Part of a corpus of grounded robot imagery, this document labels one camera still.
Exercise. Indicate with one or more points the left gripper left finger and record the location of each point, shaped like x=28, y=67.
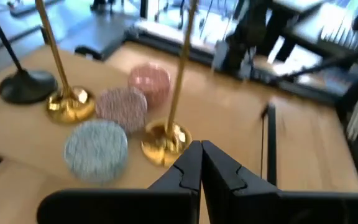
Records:
x=188, y=171

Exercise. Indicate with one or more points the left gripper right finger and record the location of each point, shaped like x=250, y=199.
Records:
x=219, y=171

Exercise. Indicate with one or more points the gold candlestick holder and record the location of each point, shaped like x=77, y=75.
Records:
x=163, y=146
x=70, y=105

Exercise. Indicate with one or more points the mauve patterned round candle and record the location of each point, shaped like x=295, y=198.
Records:
x=121, y=109

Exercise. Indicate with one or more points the pink patterned round candle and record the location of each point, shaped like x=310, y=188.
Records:
x=149, y=82

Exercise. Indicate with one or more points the black candlestick holder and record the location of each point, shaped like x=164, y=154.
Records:
x=26, y=87

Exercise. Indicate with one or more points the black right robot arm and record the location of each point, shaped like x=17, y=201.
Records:
x=247, y=28

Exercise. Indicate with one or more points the black table clamp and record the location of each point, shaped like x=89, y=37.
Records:
x=89, y=52

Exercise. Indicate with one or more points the wooden shelf black metal frame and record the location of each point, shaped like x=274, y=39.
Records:
x=26, y=140

